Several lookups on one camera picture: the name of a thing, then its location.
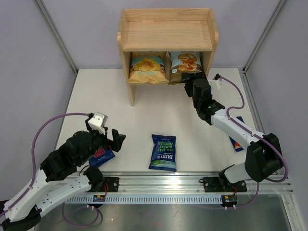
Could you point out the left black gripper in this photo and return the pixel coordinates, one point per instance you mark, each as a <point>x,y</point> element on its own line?
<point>115,145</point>

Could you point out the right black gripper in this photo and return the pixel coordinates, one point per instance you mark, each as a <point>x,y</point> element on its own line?
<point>188,77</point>

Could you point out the light blue cassava chips bag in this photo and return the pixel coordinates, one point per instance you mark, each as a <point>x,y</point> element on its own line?
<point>188,62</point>

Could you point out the yellow kettle chips bag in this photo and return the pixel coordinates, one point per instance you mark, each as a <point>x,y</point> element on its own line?
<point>148,67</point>

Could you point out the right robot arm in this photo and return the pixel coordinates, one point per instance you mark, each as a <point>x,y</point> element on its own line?
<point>263,152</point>

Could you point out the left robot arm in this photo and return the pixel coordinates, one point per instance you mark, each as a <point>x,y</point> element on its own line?
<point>36,200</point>

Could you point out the wooden two-tier shelf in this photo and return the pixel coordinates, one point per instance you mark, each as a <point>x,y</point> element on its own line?
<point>168,29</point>

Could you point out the blue spicy sweet chilli bag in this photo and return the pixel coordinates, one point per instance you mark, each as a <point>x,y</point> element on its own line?
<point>100,157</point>

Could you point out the blue sea salt vinegar bag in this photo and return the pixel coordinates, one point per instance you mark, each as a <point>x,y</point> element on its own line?
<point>164,153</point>

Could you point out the blue Burts bag right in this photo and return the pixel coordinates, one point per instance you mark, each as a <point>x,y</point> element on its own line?
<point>236,146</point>

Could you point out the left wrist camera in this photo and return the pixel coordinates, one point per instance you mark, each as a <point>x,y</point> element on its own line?
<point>97,122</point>

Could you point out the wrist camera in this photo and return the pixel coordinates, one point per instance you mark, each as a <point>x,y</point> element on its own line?
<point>97,122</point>
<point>216,82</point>

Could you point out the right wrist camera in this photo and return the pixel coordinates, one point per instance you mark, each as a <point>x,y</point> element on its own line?
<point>216,82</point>

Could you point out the aluminium mounting rail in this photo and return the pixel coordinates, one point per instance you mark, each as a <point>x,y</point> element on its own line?
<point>156,182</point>

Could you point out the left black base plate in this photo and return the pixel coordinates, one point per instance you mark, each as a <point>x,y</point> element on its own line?
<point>111,184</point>

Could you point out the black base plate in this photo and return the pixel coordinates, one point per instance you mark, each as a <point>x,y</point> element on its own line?
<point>111,184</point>
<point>212,184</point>

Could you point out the white slotted cable duct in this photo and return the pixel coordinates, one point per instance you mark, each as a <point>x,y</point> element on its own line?
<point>146,199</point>

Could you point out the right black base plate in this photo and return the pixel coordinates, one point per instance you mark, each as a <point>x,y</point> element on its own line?
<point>212,184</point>

